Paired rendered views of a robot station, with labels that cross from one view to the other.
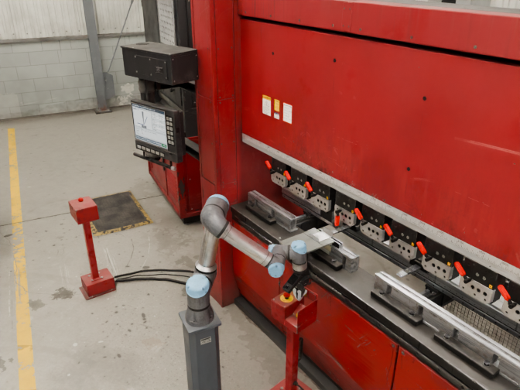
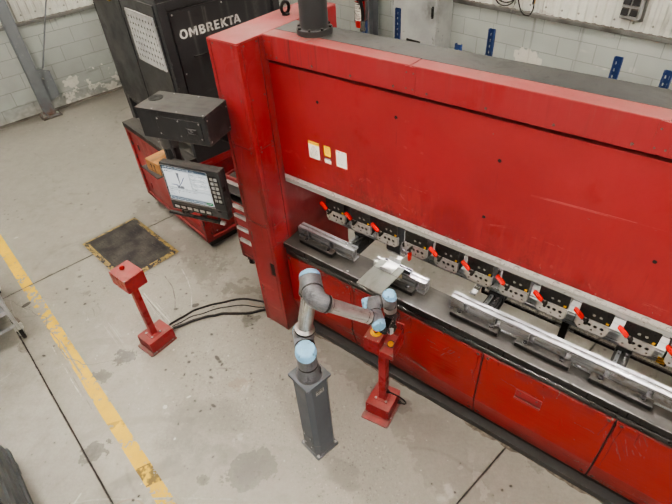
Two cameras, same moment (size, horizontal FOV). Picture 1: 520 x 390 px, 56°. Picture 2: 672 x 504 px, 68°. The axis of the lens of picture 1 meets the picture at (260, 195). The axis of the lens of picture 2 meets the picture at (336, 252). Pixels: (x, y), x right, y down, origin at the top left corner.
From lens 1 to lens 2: 92 cm
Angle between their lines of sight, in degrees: 19
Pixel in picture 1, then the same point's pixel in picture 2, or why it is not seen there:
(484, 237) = (559, 272)
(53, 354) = (148, 422)
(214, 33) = (247, 86)
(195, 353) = (312, 404)
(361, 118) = (430, 171)
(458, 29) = (536, 108)
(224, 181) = (275, 222)
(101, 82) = (39, 82)
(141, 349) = (231, 393)
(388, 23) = (459, 92)
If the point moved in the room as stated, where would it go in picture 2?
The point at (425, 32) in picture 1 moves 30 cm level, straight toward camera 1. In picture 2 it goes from (500, 106) to (519, 140)
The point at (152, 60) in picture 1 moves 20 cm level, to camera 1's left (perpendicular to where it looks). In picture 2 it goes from (181, 122) to (146, 129)
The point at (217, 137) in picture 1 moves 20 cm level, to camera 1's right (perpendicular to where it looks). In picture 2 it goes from (263, 185) to (293, 179)
